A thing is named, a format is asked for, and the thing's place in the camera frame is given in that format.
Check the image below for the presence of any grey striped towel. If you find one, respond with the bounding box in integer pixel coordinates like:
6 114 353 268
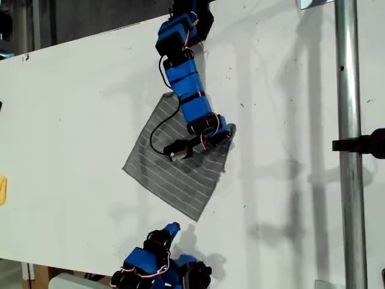
122 92 238 223

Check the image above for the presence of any white box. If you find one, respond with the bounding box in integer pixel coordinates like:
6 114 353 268
48 273 102 289

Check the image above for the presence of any wooden table leg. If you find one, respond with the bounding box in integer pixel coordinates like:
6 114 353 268
33 264 51 289

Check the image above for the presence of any black clamp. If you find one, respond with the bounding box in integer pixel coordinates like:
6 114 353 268
331 128 385 160

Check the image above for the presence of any yellow object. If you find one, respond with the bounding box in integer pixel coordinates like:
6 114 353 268
0 176 8 207

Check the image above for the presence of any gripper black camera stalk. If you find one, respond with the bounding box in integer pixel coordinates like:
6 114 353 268
185 135 208 151

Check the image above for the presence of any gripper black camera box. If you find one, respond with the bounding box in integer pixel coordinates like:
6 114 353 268
183 261 213 289
163 138 193 163

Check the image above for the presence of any black camera cable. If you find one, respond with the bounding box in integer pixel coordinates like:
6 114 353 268
149 54 183 155

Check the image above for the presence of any steel post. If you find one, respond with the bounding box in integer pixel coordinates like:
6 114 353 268
333 0 368 289

